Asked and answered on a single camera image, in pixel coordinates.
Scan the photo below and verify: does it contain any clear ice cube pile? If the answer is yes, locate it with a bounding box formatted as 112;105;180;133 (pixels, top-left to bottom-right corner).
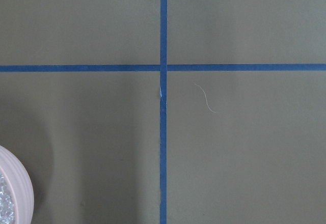
1;174;15;224

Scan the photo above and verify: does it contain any pink ribbed bowl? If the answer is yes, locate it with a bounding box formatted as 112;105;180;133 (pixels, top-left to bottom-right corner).
1;147;34;223

